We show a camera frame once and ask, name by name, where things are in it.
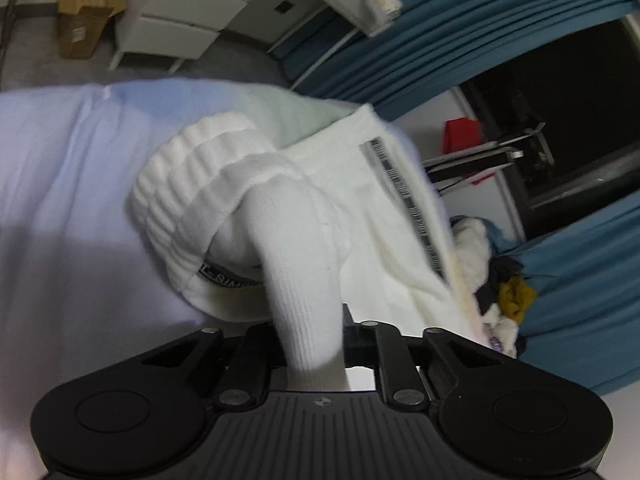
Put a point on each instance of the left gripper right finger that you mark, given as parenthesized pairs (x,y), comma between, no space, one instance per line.
(497,413)

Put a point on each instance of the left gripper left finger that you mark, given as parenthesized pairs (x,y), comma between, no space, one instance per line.
(146,414)

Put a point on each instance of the white sweatpants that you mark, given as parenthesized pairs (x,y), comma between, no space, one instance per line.
(343,221)

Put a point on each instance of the grey white jacket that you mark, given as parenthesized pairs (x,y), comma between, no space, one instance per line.
(501,332)

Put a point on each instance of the right blue curtain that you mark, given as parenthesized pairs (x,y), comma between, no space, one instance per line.
(584,323)

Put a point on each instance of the blue curtain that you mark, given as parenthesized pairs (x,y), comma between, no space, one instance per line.
(432,46)
(584,323)

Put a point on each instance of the mustard yellow garment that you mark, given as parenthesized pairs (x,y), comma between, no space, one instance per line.
(514,298)

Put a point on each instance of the pastel tie-dye duvet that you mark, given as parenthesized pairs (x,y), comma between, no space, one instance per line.
(80,288)

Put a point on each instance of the black garment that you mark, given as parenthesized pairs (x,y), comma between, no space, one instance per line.
(500,271)

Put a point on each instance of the white bedding bundle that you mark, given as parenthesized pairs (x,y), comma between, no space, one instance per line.
(473,251)

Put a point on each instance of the folded drying rack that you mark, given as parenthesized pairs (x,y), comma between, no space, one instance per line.
(490,159)

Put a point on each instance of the red cloth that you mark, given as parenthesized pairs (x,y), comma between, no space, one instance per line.
(461,134)

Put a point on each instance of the dark window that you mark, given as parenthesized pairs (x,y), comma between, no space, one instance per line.
(572,108)

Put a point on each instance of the left blue curtain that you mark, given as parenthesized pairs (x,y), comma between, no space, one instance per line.
(432,46)

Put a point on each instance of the white dressing table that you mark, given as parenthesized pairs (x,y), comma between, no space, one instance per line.
(185,29)

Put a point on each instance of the cardboard box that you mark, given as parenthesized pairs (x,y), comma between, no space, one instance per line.
(81,24)

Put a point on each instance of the tissue box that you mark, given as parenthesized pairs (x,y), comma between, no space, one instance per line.
(384,11)

